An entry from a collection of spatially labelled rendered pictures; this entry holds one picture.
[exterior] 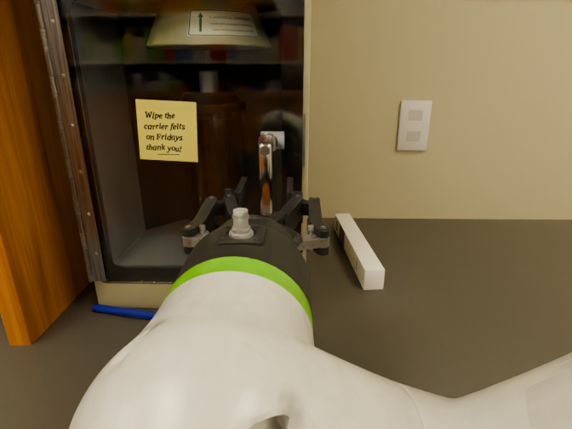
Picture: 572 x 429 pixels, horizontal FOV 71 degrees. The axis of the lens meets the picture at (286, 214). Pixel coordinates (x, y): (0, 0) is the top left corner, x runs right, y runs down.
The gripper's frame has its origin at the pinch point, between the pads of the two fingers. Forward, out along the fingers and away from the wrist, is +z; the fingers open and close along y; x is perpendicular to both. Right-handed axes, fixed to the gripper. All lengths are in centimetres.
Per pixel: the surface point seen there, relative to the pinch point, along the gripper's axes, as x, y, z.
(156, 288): 16.7, 17.3, 5.8
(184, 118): -8.6, 10.5, 4.5
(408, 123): -2, -30, 48
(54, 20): -19.8, 24.7, 4.5
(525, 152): 4, -59, 49
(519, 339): 20.4, -34.7, -0.5
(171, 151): -4.5, 12.5, 4.5
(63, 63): -15.1, 24.7, 4.5
